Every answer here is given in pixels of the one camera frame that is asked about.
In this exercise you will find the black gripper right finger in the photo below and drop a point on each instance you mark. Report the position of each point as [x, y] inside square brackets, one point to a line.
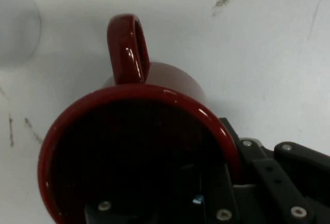
[283, 182]

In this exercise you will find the red ceramic mug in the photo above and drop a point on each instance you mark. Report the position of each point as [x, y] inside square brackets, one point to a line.
[123, 61]

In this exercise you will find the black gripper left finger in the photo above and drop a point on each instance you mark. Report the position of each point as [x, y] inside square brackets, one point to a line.
[221, 208]

